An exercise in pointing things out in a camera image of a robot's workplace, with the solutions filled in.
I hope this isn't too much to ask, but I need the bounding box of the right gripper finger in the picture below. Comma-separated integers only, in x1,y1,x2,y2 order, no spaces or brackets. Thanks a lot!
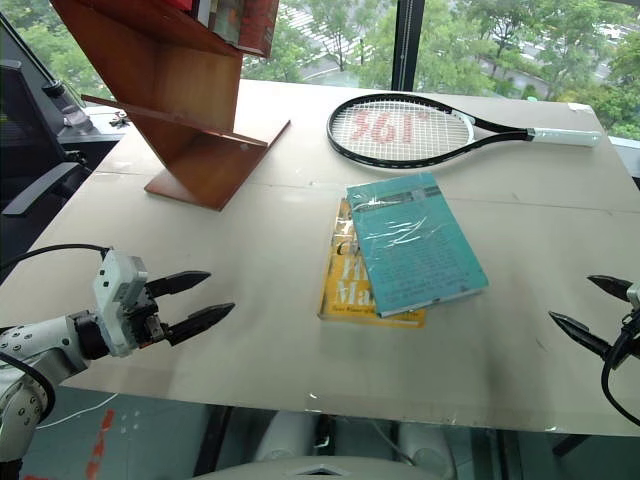
548,310,615,358
586,274,634,303

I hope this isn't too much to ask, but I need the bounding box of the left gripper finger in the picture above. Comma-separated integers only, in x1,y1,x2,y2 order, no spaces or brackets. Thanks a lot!
144,270,213,301
164,302,237,348

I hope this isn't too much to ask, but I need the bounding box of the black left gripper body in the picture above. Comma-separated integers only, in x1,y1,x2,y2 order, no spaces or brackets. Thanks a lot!
123,285,174,352

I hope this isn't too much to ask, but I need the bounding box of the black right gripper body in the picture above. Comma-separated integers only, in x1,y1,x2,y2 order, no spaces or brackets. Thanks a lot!
618,318,640,361

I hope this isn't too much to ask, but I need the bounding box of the yellow paperback book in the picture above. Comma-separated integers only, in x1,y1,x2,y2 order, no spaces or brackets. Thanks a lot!
318,197,428,330

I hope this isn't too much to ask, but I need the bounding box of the teal plastic-wrapped book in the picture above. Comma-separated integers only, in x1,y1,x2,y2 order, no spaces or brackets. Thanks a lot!
345,172,491,320

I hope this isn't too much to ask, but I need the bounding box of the grey robot torso top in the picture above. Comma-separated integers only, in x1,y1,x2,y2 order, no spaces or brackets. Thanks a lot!
191,451,442,480

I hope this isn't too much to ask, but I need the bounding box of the brown wooden bookshelf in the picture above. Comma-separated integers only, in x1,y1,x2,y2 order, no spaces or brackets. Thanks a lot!
49,0,293,213

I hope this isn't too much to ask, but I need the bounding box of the green orange cover book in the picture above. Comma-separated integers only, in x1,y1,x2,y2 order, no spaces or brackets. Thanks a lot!
208,0,251,48

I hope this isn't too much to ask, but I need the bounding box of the red brick cover book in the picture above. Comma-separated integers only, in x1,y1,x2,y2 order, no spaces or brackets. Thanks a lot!
238,0,281,59

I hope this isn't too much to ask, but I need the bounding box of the white spine book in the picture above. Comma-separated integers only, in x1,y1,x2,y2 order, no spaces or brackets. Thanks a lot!
193,0,217,27

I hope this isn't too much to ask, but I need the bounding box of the black table leg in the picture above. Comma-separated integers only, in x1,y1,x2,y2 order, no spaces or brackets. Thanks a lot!
191,405,237,479
551,431,597,457

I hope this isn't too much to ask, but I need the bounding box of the white rounded robot leg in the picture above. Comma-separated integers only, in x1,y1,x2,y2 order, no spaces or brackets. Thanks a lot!
396,422,457,469
251,411,320,462

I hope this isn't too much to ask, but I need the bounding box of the black white tennis racket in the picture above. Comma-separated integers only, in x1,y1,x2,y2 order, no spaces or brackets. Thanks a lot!
326,92,603,169

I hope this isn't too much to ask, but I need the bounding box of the black side desk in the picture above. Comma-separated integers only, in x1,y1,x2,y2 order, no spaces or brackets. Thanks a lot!
57,110,127,174

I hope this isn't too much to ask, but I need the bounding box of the black bottle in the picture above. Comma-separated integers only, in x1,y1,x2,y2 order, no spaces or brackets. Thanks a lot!
41,79,94,137

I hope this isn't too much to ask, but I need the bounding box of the black office chair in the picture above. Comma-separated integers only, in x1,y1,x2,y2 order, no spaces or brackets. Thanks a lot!
0,59,96,281

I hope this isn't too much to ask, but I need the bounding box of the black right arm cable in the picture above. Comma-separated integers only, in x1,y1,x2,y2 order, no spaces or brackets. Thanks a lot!
600,319,640,429

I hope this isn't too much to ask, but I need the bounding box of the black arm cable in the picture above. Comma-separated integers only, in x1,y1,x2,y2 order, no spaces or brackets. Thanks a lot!
600,319,640,429
0,243,110,425

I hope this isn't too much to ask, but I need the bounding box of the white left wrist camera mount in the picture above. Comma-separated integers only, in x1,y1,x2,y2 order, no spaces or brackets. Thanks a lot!
91,249,150,359

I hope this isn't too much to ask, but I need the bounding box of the thin white floor cable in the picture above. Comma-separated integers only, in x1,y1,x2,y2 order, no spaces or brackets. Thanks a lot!
35,392,120,430

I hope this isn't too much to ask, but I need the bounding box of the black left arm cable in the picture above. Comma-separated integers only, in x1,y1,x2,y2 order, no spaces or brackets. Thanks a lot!
0,243,110,425

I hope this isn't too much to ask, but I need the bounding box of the black window frame post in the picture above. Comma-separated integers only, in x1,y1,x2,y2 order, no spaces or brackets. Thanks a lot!
390,0,427,94

